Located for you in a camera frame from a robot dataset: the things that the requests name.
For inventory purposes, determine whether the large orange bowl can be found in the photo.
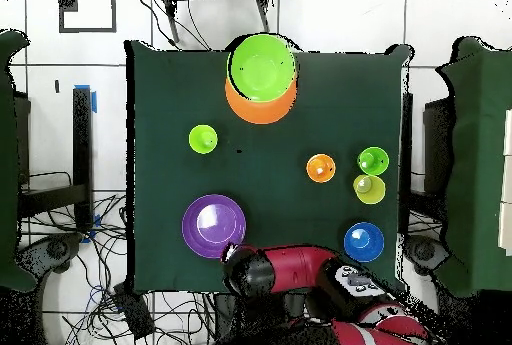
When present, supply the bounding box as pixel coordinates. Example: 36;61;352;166
224;75;299;126

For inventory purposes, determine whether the orange cup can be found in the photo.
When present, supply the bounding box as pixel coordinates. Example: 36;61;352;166
305;153;337;184

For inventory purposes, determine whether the purple bowl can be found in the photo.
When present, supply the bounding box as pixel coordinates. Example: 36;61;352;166
182;193;248;260

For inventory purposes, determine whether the light green bowl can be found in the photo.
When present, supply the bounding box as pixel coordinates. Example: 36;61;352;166
226;33;298;103

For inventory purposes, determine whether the lime green cup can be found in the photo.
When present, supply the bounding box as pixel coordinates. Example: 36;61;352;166
188;124;219;156

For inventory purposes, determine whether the dark green table cloth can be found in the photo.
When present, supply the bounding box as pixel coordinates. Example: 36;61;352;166
125;39;413;296

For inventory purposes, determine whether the yellow cup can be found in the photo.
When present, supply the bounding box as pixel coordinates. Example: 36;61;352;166
352;174;388;206

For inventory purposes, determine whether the blue bowl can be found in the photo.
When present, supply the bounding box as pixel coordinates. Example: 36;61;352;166
343;221;386;263

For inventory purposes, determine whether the blue tape strip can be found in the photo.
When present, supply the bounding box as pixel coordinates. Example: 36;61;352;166
73;84;98;115
80;213;102;245

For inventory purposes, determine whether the black metal stand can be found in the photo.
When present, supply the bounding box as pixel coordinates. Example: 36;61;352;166
17;86;94;234

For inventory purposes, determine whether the dark office chair base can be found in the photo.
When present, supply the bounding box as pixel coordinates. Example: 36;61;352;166
405;234;451;276
17;231;83;275

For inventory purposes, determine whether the tangle of cables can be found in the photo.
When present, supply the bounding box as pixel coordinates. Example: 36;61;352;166
19;170;217;345

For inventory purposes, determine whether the black square frame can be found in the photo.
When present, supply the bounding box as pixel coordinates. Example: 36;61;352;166
58;0;118;35

